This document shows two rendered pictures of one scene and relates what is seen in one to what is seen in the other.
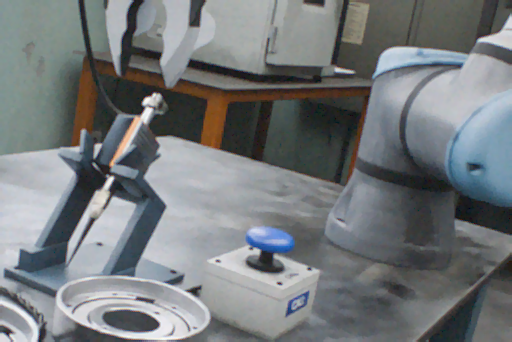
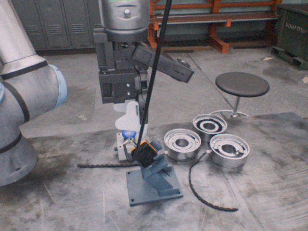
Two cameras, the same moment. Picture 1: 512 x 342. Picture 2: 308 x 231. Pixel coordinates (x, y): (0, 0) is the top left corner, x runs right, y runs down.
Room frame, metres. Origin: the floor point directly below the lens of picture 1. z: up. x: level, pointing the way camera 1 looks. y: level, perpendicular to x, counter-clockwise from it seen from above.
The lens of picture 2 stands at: (0.91, 0.36, 1.27)
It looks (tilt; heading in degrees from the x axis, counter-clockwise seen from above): 34 degrees down; 229
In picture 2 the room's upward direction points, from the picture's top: straight up
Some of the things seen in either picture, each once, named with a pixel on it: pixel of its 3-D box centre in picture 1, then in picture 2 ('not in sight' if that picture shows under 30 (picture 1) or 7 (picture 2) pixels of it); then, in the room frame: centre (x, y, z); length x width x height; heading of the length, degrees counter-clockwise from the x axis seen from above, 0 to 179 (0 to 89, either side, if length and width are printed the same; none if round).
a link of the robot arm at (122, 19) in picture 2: not in sight; (124, 14); (0.69, 0.04, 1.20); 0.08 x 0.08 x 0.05
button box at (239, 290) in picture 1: (263, 287); (128, 144); (0.63, -0.08, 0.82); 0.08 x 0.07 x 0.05; 149
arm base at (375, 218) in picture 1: (397, 206); (1, 151); (0.91, -0.25, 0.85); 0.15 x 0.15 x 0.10
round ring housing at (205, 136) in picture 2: not in sight; (209, 128); (0.38, 0.02, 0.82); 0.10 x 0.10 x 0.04
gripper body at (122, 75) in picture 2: not in sight; (123, 64); (0.70, 0.04, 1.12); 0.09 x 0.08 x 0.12; 150
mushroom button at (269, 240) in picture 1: (265, 260); (129, 137); (0.62, -0.08, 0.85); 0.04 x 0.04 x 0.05
